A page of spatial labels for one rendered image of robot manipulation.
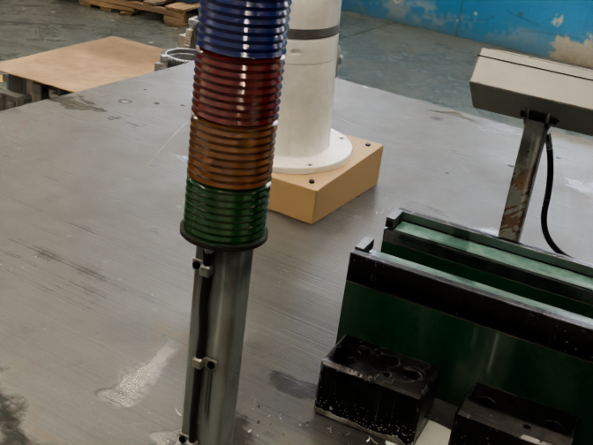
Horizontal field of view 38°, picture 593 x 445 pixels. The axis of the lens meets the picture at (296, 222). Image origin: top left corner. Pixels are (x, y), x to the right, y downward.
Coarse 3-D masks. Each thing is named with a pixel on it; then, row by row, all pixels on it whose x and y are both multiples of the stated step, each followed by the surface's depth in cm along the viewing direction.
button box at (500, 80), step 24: (480, 72) 103; (504, 72) 102; (528, 72) 101; (552, 72) 101; (576, 72) 100; (480, 96) 105; (504, 96) 103; (528, 96) 101; (552, 96) 100; (576, 96) 99; (576, 120) 101
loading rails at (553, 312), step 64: (384, 256) 87; (448, 256) 92; (512, 256) 91; (384, 320) 86; (448, 320) 83; (512, 320) 80; (576, 320) 78; (448, 384) 85; (512, 384) 82; (576, 384) 79
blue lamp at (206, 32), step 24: (216, 0) 53; (240, 0) 53; (264, 0) 53; (288, 0) 55; (216, 24) 54; (240, 24) 53; (264, 24) 54; (288, 24) 56; (216, 48) 54; (240, 48) 54; (264, 48) 54
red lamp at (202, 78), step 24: (216, 72) 55; (240, 72) 55; (264, 72) 55; (192, 96) 58; (216, 96) 55; (240, 96) 55; (264, 96) 56; (216, 120) 56; (240, 120) 56; (264, 120) 57
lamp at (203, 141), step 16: (192, 112) 58; (192, 128) 58; (208, 128) 57; (224, 128) 56; (240, 128) 56; (256, 128) 57; (272, 128) 58; (192, 144) 58; (208, 144) 57; (224, 144) 57; (240, 144) 57; (256, 144) 57; (272, 144) 59; (192, 160) 58; (208, 160) 57; (224, 160) 57; (240, 160) 57; (256, 160) 58; (272, 160) 59; (192, 176) 59; (208, 176) 58; (224, 176) 58; (240, 176) 58; (256, 176) 58
